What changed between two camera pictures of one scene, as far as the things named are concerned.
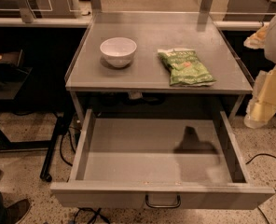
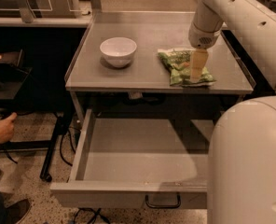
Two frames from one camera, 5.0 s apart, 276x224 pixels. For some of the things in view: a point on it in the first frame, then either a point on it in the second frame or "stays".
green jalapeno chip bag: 185,67 stays
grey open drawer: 158,162 stays
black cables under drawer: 97,214 stays
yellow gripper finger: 269,96 → 203,33
